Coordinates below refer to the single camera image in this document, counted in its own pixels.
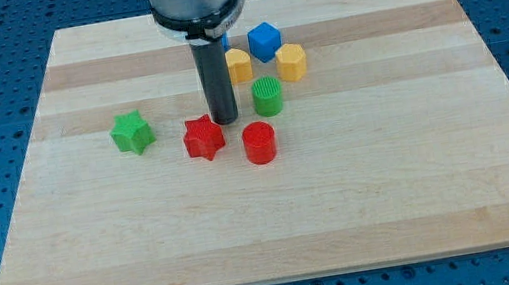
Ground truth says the red star block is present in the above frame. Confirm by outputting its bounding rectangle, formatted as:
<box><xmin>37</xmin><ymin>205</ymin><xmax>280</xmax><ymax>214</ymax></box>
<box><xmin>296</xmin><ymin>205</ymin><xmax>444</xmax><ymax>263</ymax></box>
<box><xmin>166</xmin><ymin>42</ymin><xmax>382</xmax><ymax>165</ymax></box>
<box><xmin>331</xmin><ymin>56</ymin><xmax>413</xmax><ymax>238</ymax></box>
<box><xmin>183</xmin><ymin>114</ymin><xmax>226</xmax><ymax>161</ymax></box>

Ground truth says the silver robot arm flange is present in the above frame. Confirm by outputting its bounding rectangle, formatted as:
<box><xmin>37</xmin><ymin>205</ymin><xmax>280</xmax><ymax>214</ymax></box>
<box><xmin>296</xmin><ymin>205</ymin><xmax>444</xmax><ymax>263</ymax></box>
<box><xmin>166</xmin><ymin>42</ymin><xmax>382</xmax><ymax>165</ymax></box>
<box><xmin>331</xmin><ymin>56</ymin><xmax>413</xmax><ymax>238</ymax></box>
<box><xmin>148</xmin><ymin>0</ymin><xmax>246</xmax><ymax>46</ymax></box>

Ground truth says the green star block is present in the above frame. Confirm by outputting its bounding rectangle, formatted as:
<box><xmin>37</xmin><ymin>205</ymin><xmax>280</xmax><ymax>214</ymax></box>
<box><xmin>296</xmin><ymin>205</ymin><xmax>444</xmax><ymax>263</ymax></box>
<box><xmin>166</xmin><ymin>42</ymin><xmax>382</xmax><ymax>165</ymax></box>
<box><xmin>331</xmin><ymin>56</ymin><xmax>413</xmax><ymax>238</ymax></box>
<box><xmin>110</xmin><ymin>110</ymin><xmax>156</xmax><ymax>156</ymax></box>

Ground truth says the red cylinder block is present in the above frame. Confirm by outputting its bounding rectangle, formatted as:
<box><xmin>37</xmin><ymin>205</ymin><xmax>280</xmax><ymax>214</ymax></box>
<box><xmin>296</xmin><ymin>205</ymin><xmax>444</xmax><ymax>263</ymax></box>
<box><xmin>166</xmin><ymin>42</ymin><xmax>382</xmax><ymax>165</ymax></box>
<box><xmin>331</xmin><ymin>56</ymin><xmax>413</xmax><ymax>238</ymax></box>
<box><xmin>241</xmin><ymin>121</ymin><xmax>277</xmax><ymax>165</ymax></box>

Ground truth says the green cylinder block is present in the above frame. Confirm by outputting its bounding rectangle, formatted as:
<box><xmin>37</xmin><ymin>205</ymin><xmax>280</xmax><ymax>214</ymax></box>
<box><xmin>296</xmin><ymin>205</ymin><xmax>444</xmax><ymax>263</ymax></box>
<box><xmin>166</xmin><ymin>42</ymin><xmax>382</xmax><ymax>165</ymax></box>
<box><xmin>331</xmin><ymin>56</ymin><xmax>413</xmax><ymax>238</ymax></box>
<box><xmin>251</xmin><ymin>76</ymin><xmax>283</xmax><ymax>117</ymax></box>

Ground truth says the yellow rounded block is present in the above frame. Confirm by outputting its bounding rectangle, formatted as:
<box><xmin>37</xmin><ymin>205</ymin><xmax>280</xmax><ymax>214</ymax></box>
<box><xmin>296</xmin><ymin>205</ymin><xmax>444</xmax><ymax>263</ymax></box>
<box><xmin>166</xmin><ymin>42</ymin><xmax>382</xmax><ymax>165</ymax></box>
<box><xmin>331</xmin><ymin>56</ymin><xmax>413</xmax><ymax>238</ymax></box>
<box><xmin>225</xmin><ymin>48</ymin><xmax>254</xmax><ymax>85</ymax></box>

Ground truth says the yellow hexagon block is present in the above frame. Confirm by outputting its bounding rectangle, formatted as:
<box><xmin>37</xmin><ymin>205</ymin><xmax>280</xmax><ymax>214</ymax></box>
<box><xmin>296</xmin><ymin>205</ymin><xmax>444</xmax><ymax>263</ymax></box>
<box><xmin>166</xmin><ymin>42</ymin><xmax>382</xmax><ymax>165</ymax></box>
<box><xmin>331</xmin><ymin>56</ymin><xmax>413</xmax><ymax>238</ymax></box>
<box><xmin>275</xmin><ymin>43</ymin><xmax>308</xmax><ymax>82</ymax></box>

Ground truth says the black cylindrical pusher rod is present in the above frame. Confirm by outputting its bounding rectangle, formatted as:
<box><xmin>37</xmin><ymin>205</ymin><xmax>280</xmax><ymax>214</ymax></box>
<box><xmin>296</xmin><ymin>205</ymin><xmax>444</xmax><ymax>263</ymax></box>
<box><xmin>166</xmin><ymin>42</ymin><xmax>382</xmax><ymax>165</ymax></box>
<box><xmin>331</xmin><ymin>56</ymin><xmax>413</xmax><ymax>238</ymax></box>
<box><xmin>190</xmin><ymin>40</ymin><xmax>238</xmax><ymax>125</ymax></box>

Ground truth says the blue cube block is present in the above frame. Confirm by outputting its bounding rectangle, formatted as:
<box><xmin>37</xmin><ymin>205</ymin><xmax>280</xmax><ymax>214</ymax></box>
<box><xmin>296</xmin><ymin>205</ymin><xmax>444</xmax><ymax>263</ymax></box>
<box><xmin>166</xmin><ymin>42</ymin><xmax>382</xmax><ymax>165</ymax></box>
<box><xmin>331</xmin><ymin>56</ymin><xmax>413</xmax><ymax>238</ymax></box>
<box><xmin>247</xmin><ymin>22</ymin><xmax>282</xmax><ymax>63</ymax></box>

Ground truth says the blue block behind rod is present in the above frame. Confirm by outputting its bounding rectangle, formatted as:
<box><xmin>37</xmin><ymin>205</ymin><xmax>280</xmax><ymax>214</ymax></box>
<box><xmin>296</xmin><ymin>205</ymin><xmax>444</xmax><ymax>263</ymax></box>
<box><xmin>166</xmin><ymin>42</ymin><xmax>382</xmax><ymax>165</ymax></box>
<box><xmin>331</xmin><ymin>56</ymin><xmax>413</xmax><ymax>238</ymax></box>
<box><xmin>221</xmin><ymin>33</ymin><xmax>230</xmax><ymax>52</ymax></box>

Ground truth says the wooden board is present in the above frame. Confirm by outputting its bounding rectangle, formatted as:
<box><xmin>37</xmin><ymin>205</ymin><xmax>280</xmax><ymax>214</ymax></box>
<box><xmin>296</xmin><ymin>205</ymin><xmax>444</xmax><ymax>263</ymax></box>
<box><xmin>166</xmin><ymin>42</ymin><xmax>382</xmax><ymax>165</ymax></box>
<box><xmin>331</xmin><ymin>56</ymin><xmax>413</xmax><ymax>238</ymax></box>
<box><xmin>0</xmin><ymin>0</ymin><xmax>509</xmax><ymax>285</ymax></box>

